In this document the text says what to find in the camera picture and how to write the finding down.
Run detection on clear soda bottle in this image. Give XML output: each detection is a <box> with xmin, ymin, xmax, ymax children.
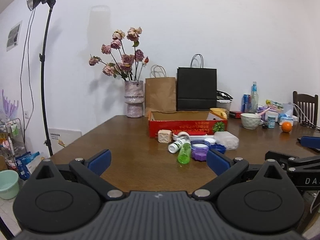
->
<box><xmin>251</xmin><ymin>81</ymin><xmax>259</xmax><ymax>113</ymax></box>

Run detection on purple textured vase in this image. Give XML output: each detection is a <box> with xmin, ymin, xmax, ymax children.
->
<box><xmin>124</xmin><ymin>81</ymin><xmax>144</xmax><ymax>118</ymax></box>

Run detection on small blue yogurt cup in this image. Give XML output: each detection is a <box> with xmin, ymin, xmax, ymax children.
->
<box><xmin>267</xmin><ymin>116</ymin><xmax>276</xmax><ymax>129</ymax></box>

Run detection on large blue-rimmed lid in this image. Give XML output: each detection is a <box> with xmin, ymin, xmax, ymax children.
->
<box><xmin>191</xmin><ymin>140</ymin><xmax>210</xmax><ymax>151</ymax></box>

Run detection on red flat box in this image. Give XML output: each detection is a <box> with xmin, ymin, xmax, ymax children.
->
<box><xmin>229</xmin><ymin>111</ymin><xmax>243</xmax><ymax>119</ymax></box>

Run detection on purple jar lid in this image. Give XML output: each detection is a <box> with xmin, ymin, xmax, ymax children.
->
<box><xmin>191</xmin><ymin>148</ymin><xmax>208</xmax><ymax>161</ymax></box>

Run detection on beige cube charger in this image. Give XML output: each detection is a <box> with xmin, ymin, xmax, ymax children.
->
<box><xmin>157</xmin><ymin>129</ymin><xmax>172</xmax><ymax>144</ymax></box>

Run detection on small white cap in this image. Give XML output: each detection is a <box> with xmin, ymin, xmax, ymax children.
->
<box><xmin>204</xmin><ymin>138</ymin><xmax>216</xmax><ymax>145</ymax></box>

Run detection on translucent plastic box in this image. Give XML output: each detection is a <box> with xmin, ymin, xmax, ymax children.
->
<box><xmin>214</xmin><ymin>131</ymin><xmax>239</xmax><ymax>150</ymax></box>

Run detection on studio light on stand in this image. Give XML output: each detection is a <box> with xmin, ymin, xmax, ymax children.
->
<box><xmin>27</xmin><ymin>0</ymin><xmax>56</xmax><ymax>157</ymax></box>

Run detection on blue tissue pack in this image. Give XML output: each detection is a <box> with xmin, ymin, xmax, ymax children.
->
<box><xmin>278</xmin><ymin>114</ymin><xmax>294</xmax><ymax>126</ymax></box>

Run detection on red cardboard pumpkin box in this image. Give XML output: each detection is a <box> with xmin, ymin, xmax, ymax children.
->
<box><xmin>148</xmin><ymin>111</ymin><xmax>228</xmax><ymax>138</ymax></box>

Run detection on black paper bag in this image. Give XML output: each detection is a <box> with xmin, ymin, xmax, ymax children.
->
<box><xmin>176</xmin><ymin>54</ymin><xmax>217</xmax><ymax>111</ymax></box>

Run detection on green spray bottle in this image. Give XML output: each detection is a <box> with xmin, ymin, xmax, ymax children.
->
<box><xmin>177</xmin><ymin>141</ymin><xmax>191</xmax><ymax>165</ymax></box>

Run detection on white tape roll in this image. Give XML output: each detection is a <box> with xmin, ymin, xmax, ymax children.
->
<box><xmin>177</xmin><ymin>131</ymin><xmax>189</xmax><ymax>137</ymax></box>

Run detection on mint green bucket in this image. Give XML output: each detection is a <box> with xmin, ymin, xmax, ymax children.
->
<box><xmin>0</xmin><ymin>170</ymin><xmax>20</xmax><ymax>200</ymax></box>

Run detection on dark wooden chair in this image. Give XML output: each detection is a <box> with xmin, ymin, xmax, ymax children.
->
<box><xmin>292</xmin><ymin>91</ymin><xmax>318</xmax><ymax>126</ymax></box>

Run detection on clear food container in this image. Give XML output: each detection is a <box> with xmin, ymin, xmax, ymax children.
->
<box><xmin>216</xmin><ymin>90</ymin><xmax>233</xmax><ymax>116</ymax></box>

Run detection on white ceramic bowl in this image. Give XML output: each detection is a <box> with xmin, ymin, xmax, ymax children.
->
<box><xmin>241</xmin><ymin>113</ymin><xmax>261</xmax><ymax>130</ymax></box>

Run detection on orange fruit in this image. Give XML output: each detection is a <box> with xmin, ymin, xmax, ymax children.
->
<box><xmin>281</xmin><ymin>121</ymin><xmax>292</xmax><ymax>133</ymax></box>

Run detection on white pill bottle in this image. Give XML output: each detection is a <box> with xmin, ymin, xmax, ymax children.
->
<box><xmin>168</xmin><ymin>138</ymin><xmax>186</xmax><ymax>154</ymax></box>

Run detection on brown paper bag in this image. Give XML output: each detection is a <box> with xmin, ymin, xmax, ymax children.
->
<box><xmin>145</xmin><ymin>64</ymin><xmax>176</xmax><ymax>116</ymax></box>

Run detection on white panel on floor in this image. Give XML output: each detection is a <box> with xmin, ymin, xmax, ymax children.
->
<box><xmin>48</xmin><ymin>128</ymin><xmax>82</xmax><ymax>148</ymax></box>

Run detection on blue soda can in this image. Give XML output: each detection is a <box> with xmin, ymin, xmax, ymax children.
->
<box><xmin>241</xmin><ymin>94</ymin><xmax>251</xmax><ymax>113</ymax></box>

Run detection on red white lint brush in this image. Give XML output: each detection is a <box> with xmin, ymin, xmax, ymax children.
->
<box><xmin>172</xmin><ymin>133</ymin><xmax>214</xmax><ymax>141</ymax></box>

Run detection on yellow mug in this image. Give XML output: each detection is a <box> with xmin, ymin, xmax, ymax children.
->
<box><xmin>210</xmin><ymin>108</ymin><xmax>228</xmax><ymax>120</ymax></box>

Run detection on dried pink rose bouquet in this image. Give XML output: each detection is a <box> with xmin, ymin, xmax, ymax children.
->
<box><xmin>88</xmin><ymin>27</ymin><xmax>149</xmax><ymax>81</ymax></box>

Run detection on dark blue scalloped lid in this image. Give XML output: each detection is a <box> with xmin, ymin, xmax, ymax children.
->
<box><xmin>210</xmin><ymin>144</ymin><xmax>226</xmax><ymax>154</ymax></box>

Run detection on pink spoon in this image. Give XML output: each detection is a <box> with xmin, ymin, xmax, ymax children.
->
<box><xmin>257</xmin><ymin>107</ymin><xmax>270</xmax><ymax>117</ymax></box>

